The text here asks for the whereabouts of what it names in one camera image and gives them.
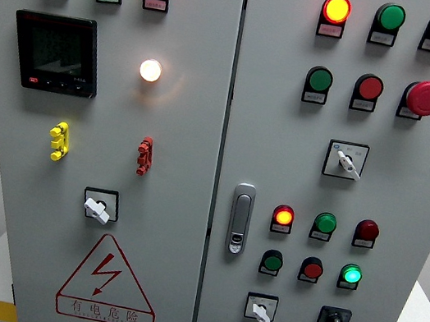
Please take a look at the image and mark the large dark green indicator lamp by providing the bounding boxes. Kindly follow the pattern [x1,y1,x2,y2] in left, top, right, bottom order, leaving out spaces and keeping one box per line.
[373,0,408,35]

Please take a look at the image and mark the small red push button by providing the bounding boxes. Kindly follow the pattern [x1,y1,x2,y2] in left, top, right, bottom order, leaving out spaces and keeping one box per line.
[298,255,326,282]

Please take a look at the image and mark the small green indicator lamp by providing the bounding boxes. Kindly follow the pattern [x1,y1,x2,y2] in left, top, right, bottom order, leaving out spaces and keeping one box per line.
[311,209,340,237]
[337,261,365,286]

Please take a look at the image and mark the small red indicator lamp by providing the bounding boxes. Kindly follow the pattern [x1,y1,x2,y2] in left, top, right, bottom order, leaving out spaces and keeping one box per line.
[271,203,297,228]
[353,217,382,243]

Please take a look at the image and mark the small green push button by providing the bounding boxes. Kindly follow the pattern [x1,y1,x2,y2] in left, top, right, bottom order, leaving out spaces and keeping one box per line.
[259,247,286,274]

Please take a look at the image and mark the small red handle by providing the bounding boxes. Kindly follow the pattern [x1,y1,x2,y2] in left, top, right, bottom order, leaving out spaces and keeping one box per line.
[132,135,156,177]

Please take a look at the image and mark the large red push button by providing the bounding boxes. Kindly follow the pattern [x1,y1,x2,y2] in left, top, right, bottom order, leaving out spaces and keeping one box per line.
[352,71,387,104]

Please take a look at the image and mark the large white-handle turn switch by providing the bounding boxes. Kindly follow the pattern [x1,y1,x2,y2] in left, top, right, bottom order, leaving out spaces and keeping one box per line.
[320,137,371,184]

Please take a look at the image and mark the large red stop button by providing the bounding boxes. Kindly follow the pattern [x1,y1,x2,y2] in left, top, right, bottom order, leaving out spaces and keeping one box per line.
[399,76,430,119]

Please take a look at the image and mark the small labelled white-handle turn switch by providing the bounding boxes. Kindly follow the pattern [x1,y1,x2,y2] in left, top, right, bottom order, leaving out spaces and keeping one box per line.
[242,291,280,322]

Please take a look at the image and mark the silver door lock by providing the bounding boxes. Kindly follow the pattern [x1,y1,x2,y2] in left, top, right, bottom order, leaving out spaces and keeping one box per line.
[222,181,258,258]

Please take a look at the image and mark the black square display meter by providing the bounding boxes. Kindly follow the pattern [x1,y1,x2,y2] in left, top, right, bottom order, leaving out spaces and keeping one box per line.
[3,7,110,101]

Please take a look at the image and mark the large green push button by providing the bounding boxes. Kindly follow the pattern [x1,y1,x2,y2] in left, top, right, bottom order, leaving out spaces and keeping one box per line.
[304,63,336,95]

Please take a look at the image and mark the grey cabinet door with display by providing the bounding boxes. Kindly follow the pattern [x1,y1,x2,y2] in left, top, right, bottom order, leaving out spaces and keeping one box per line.
[0,0,251,322]

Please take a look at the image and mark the white glowing lamp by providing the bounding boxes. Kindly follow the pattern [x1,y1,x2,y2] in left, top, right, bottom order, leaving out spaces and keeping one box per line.
[136,56,164,85]

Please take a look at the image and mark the grey cabinet door with lock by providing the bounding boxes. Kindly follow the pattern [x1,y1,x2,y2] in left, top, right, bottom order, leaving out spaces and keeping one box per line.
[190,0,430,322]

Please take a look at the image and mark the small yellow handle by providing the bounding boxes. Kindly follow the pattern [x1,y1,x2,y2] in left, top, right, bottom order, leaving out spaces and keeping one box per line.
[44,119,74,164]

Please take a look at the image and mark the white-handle switch without labels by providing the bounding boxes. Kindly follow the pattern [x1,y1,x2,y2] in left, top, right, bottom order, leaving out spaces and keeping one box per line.
[78,185,124,229]

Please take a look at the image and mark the black cabinet hinge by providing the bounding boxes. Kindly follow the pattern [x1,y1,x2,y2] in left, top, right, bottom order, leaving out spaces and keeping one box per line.
[7,282,20,305]

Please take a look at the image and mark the red warning triangle sticker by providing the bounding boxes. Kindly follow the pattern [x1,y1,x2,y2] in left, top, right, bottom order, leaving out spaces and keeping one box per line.
[52,226,170,322]

